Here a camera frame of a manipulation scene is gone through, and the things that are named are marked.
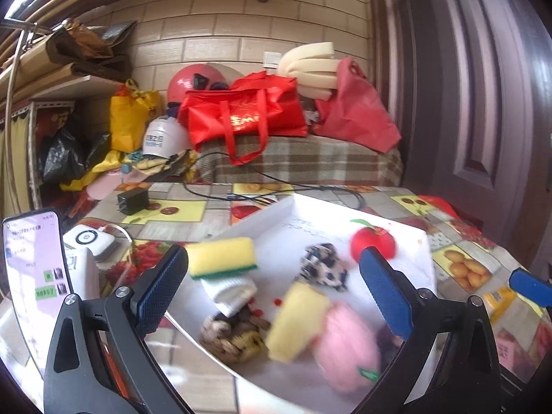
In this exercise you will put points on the leopard print fabric scrunchie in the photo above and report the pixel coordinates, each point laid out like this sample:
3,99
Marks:
321,265

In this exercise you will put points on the cream foam roll stack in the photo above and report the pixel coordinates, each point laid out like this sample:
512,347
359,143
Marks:
314,68

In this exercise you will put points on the white cardboard box lid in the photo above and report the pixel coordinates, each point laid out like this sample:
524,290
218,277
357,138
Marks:
281,234

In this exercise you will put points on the brown braided rope ball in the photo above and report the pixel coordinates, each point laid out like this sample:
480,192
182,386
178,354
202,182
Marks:
236,339

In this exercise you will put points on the white helmet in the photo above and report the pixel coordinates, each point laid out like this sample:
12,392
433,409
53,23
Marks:
165,137

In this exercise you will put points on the plaid blanket covered bench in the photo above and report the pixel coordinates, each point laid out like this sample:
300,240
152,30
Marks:
311,160

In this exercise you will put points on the red helmet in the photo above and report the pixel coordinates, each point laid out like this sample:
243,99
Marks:
201,77

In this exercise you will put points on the white round charger device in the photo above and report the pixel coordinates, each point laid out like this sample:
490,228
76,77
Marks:
100,243

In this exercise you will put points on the smartphone with chat screen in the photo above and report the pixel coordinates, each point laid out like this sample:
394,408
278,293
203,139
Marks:
37,276

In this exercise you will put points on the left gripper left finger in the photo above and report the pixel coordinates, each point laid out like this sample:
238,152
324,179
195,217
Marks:
155,289

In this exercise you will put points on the red plastic bag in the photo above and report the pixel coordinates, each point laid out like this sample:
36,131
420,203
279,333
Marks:
441,204

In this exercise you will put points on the black power adapter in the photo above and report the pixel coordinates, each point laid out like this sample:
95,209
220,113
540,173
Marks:
133,201

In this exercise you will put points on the red plush apple toy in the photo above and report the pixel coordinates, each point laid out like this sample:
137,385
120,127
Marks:
372,236

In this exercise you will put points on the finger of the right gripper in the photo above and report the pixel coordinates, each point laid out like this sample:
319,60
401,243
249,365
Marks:
531,287

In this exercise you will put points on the black plastic bag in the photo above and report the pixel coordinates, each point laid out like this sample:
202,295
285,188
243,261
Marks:
65,156

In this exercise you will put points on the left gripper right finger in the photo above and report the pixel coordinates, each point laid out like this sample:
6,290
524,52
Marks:
393,294

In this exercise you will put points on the yellow green scrub sponge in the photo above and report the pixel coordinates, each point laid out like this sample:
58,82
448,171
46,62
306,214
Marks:
221,258

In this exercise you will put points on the yellow tissue pack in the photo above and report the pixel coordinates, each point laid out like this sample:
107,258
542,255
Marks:
498,302

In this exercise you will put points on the red gift bag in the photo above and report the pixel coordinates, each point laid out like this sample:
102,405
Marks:
259,105

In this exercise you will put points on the pink fluffy plush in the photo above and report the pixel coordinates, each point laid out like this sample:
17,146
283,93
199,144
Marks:
347,351

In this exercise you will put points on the yellow shopping bag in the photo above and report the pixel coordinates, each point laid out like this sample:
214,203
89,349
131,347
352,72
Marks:
130,112

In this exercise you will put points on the large yellow sponge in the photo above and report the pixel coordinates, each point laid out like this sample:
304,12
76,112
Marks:
300,320

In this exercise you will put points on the dark red cloth bag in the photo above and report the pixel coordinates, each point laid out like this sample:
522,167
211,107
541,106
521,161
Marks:
355,112

